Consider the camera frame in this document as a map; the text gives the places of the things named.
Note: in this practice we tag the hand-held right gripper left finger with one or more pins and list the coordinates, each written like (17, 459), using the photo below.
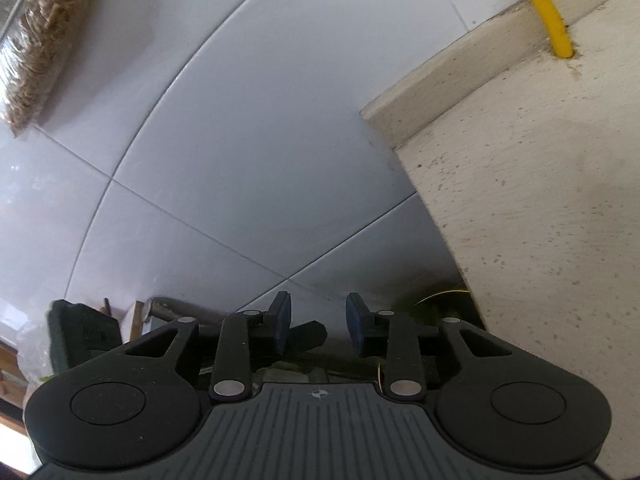
(281, 322)

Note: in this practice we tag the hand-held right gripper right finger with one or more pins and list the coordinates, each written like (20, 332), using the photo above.
(356, 322)

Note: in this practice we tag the white plastic bag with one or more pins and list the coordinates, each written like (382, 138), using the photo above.
(32, 355)

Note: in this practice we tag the yellow pipe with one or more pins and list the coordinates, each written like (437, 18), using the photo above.
(547, 15)

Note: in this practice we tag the straw brush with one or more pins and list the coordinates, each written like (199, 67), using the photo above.
(45, 45)

